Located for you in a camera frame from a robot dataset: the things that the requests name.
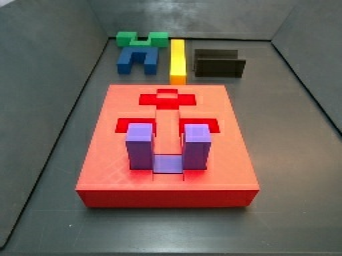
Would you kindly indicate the blue U-shaped block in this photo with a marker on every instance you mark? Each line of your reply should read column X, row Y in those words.
column 140, row 55

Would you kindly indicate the black angled fixture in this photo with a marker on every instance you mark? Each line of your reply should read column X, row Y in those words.
column 218, row 63

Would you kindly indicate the red base block with slots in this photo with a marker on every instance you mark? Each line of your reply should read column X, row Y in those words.
column 108, row 184

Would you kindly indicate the purple U-shaped block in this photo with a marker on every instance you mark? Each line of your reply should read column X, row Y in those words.
column 189, row 159

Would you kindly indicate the yellow long bar block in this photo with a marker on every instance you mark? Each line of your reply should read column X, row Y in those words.
column 177, row 69

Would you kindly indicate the green stepped block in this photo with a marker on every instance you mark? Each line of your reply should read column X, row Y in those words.
column 156, row 39

